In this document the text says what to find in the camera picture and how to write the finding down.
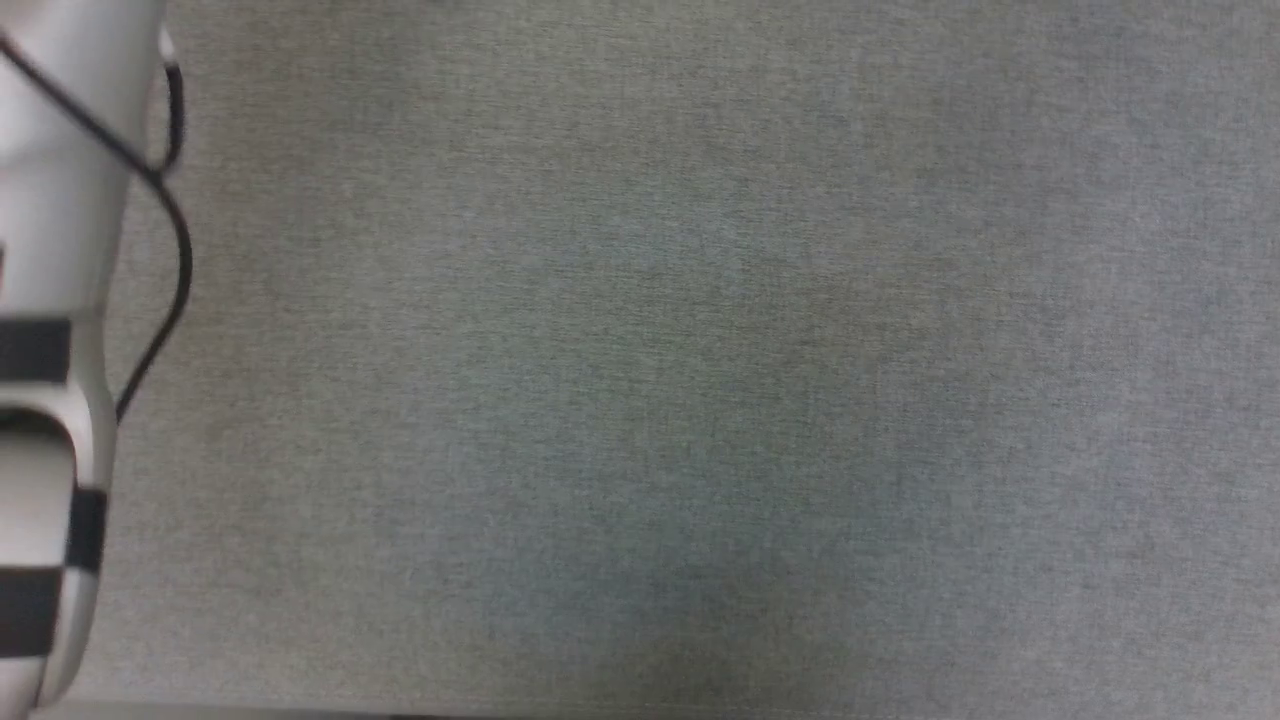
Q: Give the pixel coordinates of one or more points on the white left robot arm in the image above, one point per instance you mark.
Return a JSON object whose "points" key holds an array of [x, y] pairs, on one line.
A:
{"points": [[50, 200]]}

